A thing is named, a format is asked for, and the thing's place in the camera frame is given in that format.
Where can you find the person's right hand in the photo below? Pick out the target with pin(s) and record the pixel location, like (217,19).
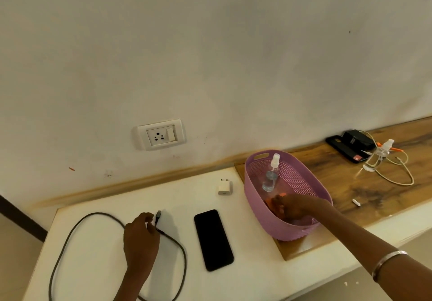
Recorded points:
(295,206)

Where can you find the person's left hand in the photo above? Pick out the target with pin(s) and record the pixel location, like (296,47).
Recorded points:
(141,246)

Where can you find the orange cleaning cloth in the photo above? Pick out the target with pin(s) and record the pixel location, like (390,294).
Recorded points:
(270,203)

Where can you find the clear spray bottle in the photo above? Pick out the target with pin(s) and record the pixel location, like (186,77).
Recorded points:
(270,179)

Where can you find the white charger adapter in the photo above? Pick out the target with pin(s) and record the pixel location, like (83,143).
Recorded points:
(225,187)

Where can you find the black smartphone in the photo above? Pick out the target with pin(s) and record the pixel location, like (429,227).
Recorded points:
(214,240)

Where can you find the person's right forearm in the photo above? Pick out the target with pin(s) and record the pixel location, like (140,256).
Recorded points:
(357,240)

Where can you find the person's left forearm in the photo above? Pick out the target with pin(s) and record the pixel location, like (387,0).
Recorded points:
(130,287)

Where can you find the purple plastic basket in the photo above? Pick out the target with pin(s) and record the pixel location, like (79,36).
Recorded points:
(287,233)

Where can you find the brown wooden board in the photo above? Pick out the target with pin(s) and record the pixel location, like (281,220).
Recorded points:
(337,176)

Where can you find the small white cap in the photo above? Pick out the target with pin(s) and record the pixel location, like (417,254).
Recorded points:
(356,202)

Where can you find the black power adapter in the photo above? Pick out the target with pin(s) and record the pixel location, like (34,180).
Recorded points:
(357,138)

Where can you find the white wall socket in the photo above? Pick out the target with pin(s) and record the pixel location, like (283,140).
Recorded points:
(161,135)

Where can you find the dark door frame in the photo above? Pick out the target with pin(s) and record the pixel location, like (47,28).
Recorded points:
(20,218)

